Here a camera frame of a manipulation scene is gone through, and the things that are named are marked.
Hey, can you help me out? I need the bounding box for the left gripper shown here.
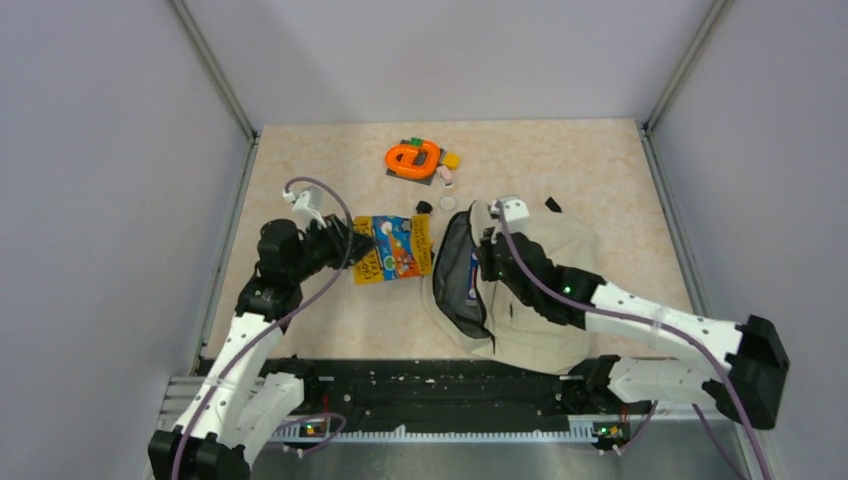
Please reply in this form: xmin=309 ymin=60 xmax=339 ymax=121
xmin=288 ymin=212 xmax=379 ymax=282

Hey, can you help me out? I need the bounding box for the yellow treehouse book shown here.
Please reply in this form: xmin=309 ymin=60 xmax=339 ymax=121
xmin=353 ymin=214 xmax=433 ymax=285

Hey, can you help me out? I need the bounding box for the blue book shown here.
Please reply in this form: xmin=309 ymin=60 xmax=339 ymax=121
xmin=465 ymin=248 xmax=479 ymax=305

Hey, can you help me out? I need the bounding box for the cream canvas backpack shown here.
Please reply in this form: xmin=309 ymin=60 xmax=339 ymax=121
xmin=421 ymin=200 xmax=594 ymax=375

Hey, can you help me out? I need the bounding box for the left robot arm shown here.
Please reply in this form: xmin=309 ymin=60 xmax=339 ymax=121
xmin=147 ymin=215 xmax=375 ymax=479

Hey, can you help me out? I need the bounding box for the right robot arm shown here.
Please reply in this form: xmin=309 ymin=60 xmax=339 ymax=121
xmin=477 ymin=227 xmax=790 ymax=430

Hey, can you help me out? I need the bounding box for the red black stamp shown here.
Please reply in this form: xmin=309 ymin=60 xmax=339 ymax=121
xmin=415 ymin=201 xmax=434 ymax=215

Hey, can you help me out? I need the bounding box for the orange plastic toy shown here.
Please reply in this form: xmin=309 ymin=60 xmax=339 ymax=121
xmin=384 ymin=139 xmax=442 ymax=167

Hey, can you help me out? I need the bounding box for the pink white eraser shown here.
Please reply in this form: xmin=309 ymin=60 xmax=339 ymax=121
xmin=436 ymin=165 xmax=454 ymax=188

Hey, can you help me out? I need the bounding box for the yellow toy block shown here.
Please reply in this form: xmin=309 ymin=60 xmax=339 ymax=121
xmin=441 ymin=152 xmax=460 ymax=170

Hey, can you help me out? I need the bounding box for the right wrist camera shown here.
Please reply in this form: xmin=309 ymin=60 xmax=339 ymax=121
xmin=489 ymin=195 xmax=530 ymax=234

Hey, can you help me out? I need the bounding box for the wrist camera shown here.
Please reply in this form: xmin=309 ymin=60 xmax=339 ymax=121
xmin=489 ymin=195 xmax=530 ymax=234
xmin=282 ymin=186 xmax=327 ymax=229

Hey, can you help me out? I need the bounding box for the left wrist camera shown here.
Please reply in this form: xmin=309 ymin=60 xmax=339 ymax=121
xmin=282 ymin=186 xmax=327 ymax=229

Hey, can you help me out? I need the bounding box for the grey toy base plate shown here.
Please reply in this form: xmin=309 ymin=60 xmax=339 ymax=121
xmin=385 ymin=163 xmax=437 ymax=186

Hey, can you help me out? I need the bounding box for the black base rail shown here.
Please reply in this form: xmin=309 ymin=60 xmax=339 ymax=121
xmin=258 ymin=358 xmax=651 ymax=439

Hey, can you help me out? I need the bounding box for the aluminium frame rail right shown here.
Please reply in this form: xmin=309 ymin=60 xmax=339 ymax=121
xmin=639 ymin=1 xmax=734 ymax=316

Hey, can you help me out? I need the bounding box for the aluminium frame rail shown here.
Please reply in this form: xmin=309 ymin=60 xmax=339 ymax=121
xmin=639 ymin=1 xmax=734 ymax=316
xmin=135 ymin=1 xmax=258 ymax=443

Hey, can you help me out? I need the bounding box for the aluminium frame rail left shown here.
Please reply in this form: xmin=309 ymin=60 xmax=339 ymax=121
xmin=135 ymin=1 xmax=258 ymax=443

